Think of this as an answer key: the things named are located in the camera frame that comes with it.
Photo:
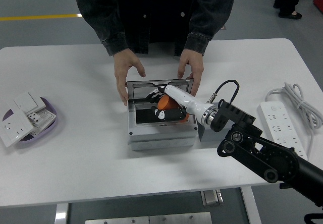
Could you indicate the person's right hand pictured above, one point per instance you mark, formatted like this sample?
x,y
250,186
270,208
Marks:
x,y
123,67

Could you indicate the person's left hand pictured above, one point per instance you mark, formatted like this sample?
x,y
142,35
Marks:
x,y
195,62

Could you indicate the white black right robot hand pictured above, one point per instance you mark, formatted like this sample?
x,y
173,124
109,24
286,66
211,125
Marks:
x,y
186,100

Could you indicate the orange cylinder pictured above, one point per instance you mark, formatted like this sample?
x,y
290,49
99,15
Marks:
x,y
167,103

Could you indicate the grey box with clear lid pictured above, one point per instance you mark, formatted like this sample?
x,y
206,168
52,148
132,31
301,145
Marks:
x,y
161,138

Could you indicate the person's right forearm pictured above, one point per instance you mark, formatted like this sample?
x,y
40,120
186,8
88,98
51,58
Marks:
x,y
111,37

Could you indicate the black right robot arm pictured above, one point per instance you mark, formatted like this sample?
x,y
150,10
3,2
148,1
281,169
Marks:
x,y
252,148

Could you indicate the person's left forearm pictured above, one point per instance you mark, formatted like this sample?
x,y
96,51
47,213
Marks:
x,y
199,37

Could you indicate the grey cube with round hole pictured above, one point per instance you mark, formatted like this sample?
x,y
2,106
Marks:
x,y
209,135

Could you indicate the white perforated socket back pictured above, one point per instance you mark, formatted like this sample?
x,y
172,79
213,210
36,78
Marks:
x,y
46,115

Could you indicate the white power strip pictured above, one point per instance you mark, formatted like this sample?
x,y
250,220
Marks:
x,y
277,123

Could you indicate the purple tray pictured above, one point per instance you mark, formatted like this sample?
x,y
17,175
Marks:
x,y
50,128

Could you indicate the yellow floor line tape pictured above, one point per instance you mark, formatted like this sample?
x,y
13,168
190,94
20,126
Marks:
x,y
38,17

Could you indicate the small white socket insert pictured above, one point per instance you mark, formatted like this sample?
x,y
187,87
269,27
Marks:
x,y
34,118

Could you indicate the white table leg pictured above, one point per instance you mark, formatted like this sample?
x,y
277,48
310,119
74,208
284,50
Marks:
x,y
252,209
61,214

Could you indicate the white five-hole socket plate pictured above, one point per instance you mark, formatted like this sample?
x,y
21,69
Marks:
x,y
12,130

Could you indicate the black table control panel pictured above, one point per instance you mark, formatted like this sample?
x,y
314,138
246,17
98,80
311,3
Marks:
x,y
283,186

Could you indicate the grey metal table bracket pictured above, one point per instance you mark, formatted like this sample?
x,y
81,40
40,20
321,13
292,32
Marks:
x,y
212,198

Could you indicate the white switch plate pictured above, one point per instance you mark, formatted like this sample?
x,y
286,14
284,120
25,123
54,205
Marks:
x,y
25,101

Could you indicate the steel base plate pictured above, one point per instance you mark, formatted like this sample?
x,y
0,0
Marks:
x,y
149,219

